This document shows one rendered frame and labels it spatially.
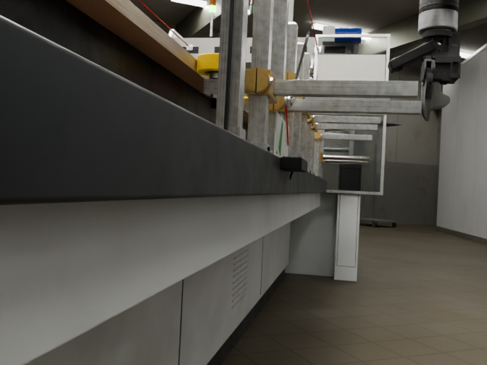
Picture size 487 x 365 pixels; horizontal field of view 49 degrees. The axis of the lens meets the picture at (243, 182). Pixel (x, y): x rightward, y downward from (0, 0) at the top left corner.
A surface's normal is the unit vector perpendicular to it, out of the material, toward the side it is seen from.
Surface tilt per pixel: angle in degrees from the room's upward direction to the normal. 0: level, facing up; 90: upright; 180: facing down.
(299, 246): 90
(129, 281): 90
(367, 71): 90
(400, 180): 90
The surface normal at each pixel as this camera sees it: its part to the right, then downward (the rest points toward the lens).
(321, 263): -0.19, -0.02
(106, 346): 0.98, 0.04
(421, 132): 0.41, 0.01
